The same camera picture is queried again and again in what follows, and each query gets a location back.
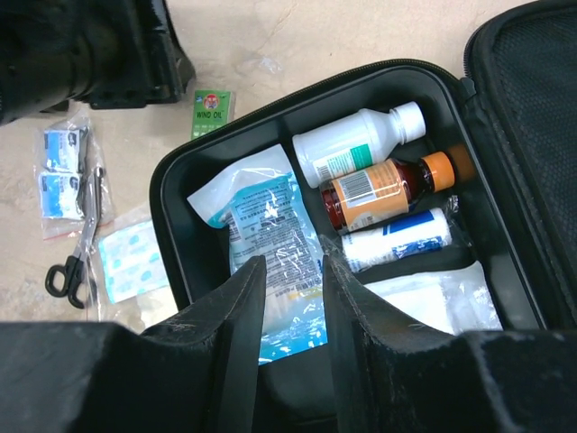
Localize blue wipe sachets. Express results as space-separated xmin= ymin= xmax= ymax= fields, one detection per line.
xmin=33 ymin=108 xmax=105 ymax=240

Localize small white blue tube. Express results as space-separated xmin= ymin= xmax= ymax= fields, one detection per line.
xmin=342 ymin=207 xmax=453 ymax=273

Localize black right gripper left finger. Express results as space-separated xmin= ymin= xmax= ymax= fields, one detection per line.
xmin=142 ymin=256 xmax=266 ymax=432

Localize black handled scissors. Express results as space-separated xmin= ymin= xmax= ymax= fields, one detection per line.
xmin=44 ymin=166 xmax=105 ymax=309

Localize small orange brown bottle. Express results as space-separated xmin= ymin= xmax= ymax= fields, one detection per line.
xmin=320 ymin=152 xmax=456 ymax=234

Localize beige bandage pack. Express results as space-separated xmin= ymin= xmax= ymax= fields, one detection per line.
xmin=85 ymin=205 xmax=179 ymax=333

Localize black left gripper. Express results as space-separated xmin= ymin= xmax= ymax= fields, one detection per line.
xmin=1 ymin=1 xmax=196 ymax=124

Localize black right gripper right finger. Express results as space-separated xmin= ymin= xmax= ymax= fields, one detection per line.
xmin=323 ymin=256 xmax=452 ymax=432

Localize white gauze packet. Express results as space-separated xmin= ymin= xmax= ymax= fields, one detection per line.
xmin=366 ymin=262 xmax=502 ymax=335

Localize white green medicine bottle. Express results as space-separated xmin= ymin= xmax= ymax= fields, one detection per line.
xmin=292 ymin=102 xmax=426 ymax=189

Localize green small box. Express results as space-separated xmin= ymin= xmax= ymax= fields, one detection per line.
xmin=191 ymin=89 xmax=235 ymax=140

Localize blue clear plastic pouch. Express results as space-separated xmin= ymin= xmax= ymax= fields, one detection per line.
xmin=188 ymin=144 xmax=327 ymax=364

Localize red black medicine kit case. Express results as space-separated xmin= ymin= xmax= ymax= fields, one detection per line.
xmin=150 ymin=1 xmax=576 ymax=432

